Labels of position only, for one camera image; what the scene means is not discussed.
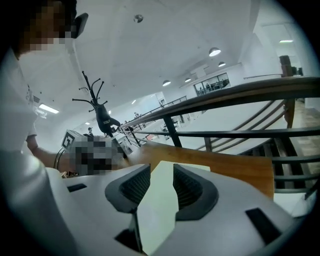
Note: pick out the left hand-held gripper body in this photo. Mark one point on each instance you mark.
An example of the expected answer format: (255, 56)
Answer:
(68, 140)

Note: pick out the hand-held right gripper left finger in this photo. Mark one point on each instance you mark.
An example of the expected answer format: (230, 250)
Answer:
(95, 212)

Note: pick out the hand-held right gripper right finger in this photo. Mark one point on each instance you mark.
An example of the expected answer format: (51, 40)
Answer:
(225, 230)

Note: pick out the pale green box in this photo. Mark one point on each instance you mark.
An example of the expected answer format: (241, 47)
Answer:
(160, 205)

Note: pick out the person's left forearm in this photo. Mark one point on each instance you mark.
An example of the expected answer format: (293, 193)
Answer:
(42, 152)

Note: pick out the rectangular ceiling light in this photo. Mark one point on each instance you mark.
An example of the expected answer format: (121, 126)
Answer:
(48, 108)

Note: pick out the black hanging bag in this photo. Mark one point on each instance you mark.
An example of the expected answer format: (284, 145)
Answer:
(103, 120)

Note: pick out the black coat rack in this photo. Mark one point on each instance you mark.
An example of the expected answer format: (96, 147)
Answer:
(94, 100)

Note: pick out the person's grey t-shirt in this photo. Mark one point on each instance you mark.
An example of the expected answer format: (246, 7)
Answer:
(15, 100)

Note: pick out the dome ceiling lamp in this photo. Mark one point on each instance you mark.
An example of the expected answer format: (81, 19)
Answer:
(221, 64)
(215, 51)
(166, 83)
(187, 80)

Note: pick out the person's head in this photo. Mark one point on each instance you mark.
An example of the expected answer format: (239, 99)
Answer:
(45, 25)

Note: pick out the round ceiling detector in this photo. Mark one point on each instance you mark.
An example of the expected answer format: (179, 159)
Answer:
(138, 18)

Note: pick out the black head-mounted camera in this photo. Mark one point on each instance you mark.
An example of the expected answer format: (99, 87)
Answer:
(81, 25)

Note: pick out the black railing with wooden rail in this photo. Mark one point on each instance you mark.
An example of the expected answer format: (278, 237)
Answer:
(225, 96)

